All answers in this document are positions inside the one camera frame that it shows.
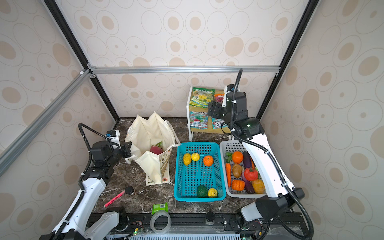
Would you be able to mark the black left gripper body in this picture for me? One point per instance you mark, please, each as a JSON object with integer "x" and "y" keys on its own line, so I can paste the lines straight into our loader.
{"x": 118, "y": 153}

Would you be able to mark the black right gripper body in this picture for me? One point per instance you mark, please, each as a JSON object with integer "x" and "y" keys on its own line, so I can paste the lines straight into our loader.
{"x": 219, "y": 111}

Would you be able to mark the green yellow snack bag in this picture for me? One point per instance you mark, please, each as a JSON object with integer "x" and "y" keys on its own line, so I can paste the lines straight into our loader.
{"x": 201, "y": 97}

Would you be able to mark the cream canvas grocery bag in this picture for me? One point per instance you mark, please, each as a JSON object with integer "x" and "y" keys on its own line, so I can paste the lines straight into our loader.
{"x": 143, "y": 133}

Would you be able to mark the pink dragon fruit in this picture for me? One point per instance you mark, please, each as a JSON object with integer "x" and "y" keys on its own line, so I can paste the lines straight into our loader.
{"x": 157, "y": 148}

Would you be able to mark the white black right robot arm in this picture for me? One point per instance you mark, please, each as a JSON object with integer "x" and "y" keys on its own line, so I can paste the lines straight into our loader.
{"x": 281, "y": 195}

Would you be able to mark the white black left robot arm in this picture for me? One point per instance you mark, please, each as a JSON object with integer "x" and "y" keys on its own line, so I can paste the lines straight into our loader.
{"x": 92, "y": 182}

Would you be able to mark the orange pink snack bag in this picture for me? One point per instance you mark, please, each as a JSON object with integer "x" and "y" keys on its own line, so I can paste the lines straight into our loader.
{"x": 219, "y": 98}

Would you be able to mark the green Fox's candy bag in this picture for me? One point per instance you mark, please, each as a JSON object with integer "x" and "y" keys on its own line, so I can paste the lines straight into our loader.
{"x": 219, "y": 124}

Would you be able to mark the red teal snack bag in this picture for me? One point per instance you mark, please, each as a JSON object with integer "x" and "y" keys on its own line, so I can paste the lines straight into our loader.
{"x": 199, "y": 120}

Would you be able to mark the white plastic basket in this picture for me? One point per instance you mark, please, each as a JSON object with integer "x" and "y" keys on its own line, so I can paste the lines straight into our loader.
{"x": 242, "y": 180}

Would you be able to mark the white wooden two-tier shelf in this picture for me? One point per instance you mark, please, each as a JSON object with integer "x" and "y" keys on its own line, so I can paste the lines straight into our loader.
{"x": 209, "y": 130}

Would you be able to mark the small black cap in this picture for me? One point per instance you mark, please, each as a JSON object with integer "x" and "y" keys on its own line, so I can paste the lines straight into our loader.
{"x": 129, "y": 190}

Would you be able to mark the green pepper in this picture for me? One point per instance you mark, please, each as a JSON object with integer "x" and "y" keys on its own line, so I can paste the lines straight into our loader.
{"x": 228, "y": 157}

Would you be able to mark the orange fruit in white basket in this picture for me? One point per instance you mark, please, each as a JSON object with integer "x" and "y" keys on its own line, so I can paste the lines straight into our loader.
{"x": 237, "y": 157}

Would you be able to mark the pink marker pen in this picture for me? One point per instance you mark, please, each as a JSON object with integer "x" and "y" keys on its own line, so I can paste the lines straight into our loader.
{"x": 114, "y": 199}

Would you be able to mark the purple eggplant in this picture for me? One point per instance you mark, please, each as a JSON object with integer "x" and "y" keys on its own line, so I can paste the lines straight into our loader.
{"x": 247, "y": 161}

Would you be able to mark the orange carrot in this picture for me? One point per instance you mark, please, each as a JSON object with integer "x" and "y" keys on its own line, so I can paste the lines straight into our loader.
{"x": 228, "y": 174}

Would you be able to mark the orange tangerine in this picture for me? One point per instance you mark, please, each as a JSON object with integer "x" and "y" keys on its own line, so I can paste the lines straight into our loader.
{"x": 208, "y": 161}

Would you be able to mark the brown potato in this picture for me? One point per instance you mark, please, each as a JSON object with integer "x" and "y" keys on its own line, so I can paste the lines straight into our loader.
{"x": 237, "y": 170}

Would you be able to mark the small yellow lemon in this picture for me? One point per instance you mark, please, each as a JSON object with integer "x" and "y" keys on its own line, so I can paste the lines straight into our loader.
{"x": 195, "y": 157}

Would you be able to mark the red tomato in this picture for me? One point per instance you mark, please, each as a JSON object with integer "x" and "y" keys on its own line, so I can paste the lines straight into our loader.
{"x": 251, "y": 174}

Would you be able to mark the orange mini pumpkin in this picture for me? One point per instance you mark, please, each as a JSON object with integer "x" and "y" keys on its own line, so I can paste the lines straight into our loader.
{"x": 238, "y": 185}

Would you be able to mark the yellow potato-like vegetable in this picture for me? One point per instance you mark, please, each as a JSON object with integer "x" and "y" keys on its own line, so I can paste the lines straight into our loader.
{"x": 258, "y": 186}

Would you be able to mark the clear tape roll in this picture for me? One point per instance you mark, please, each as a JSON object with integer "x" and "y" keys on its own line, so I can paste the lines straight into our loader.
{"x": 161, "y": 222}

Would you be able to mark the teal plastic basket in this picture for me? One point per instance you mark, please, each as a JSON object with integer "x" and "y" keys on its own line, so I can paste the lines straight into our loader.
{"x": 188, "y": 178}

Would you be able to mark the yellow fruit front right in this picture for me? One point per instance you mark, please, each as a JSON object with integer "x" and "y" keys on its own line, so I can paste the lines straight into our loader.
{"x": 212, "y": 193}

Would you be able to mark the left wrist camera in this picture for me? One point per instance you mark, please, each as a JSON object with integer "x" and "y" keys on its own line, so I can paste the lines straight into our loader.
{"x": 113, "y": 137}

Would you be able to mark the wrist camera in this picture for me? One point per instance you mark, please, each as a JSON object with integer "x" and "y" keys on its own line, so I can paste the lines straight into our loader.
{"x": 228, "y": 95}
{"x": 113, "y": 137}

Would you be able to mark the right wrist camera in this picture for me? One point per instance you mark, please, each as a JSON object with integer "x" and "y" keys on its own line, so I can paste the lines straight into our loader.
{"x": 228, "y": 95}

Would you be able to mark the black knob on rail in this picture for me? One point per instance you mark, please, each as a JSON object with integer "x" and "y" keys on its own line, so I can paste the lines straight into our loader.
{"x": 210, "y": 218}

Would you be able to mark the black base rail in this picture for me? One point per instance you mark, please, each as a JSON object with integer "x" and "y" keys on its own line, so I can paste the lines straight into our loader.
{"x": 193, "y": 227}

